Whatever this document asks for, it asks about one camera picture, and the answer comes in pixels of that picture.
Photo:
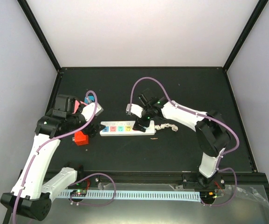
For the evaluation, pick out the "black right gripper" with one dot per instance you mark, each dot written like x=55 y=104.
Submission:
x=139 y=127

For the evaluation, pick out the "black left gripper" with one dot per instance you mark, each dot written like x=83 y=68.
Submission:
x=91 y=133

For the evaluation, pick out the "white power strip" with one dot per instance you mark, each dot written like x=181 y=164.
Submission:
x=124 y=128

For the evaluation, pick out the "red cube socket adapter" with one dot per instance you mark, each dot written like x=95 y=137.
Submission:
x=80 y=139

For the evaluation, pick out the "blue square plug adapter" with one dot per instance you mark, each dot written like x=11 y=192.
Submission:
x=89 y=99

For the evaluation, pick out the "pink triangular socket adapter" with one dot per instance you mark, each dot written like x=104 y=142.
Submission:
x=79 y=106

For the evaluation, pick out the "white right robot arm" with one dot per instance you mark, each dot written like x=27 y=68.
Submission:
x=212 y=137

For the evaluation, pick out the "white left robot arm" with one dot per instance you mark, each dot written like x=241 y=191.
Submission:
x=31 y=197

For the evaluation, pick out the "left controller circuit board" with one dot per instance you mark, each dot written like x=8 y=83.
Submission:
x=78 y=193

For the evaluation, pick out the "controller circuit board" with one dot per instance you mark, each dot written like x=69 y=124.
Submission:
x=78 y=193
x=209 y=195

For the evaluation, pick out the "right controller circuit board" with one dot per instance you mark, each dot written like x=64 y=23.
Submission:
x=209 y=195

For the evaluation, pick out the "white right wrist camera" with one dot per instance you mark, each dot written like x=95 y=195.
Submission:
x=134 y=109

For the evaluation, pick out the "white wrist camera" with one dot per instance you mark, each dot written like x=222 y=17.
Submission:
x=134 y=109
x=90 y=110

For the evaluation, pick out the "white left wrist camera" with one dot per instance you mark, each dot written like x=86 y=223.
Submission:
x=90 y=110

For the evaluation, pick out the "light blue slotted cable duct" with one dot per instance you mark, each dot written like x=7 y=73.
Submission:
x=135 y=195

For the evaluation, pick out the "black left frame post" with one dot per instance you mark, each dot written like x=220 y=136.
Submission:
x=39 y=33

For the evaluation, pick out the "black frame post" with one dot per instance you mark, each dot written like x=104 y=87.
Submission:
x=261 y=4
x=39 y=33

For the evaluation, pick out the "black front mounting rail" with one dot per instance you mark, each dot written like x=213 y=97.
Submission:
x=226 y=177

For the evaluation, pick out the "black right frame post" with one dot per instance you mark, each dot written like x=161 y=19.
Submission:
x=261 y=4

